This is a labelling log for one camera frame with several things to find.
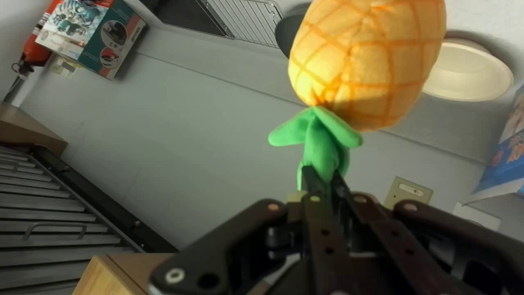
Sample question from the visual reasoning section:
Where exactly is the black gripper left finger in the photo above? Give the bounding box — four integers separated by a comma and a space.
149, 166, 338, 295

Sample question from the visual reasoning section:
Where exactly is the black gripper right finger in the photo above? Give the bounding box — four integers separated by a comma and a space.
329, 173, 524, 295

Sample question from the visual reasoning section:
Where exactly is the orange pineapple plushy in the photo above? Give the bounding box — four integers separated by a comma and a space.
267, 0, 449, 191

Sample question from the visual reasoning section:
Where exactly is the blue toy food box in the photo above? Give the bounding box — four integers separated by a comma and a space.
464, 84, 524, 207

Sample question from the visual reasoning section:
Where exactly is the appliance carton box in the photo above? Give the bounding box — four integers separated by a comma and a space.
35, 0, 148, 83

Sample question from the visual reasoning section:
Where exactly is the white bowl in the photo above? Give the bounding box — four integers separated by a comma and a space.
423, 38, 516, 104

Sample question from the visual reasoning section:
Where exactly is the black frying pan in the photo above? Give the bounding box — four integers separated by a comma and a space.
274, 2, 316, 61

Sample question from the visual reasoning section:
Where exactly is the grey ribbed mat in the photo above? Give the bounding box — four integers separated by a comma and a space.
202, 0, 285, 51

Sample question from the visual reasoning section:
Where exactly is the black cooktop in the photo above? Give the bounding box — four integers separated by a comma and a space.
139, 0, 220, 38

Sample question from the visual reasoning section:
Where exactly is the red fire extinguisher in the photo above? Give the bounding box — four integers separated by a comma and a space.
10, 0, 63, 78

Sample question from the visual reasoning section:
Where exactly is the beige light switch plate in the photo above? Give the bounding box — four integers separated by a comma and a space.
383, 176, 436, 210

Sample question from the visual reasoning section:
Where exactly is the wooden wall cabinet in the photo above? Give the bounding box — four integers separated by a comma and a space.
0, 104, 71, 158
72, 251, 185, 295

